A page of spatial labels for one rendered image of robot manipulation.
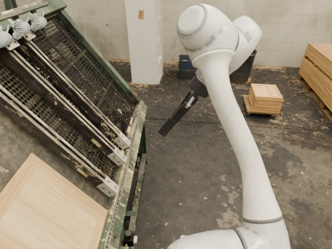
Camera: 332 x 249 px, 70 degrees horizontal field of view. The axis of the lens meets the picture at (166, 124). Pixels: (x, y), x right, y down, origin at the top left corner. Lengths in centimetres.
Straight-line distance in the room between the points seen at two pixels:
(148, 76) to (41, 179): 401
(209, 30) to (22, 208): 107
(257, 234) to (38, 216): 96
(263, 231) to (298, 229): 217
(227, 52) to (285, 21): 583
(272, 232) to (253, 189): 11
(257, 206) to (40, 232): 96
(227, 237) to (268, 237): 10
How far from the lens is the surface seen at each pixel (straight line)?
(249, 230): 69
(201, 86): 73
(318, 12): 656
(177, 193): 279
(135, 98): 256
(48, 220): 133
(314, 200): 318
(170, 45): 628
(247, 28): 71
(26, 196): 130
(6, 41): 148
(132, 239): 163
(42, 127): 144
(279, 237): 70
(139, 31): 485
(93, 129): 171
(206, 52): 56
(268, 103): 412
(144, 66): 504
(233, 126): 60
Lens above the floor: 215
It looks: 34 degrees down
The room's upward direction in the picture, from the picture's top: straight up
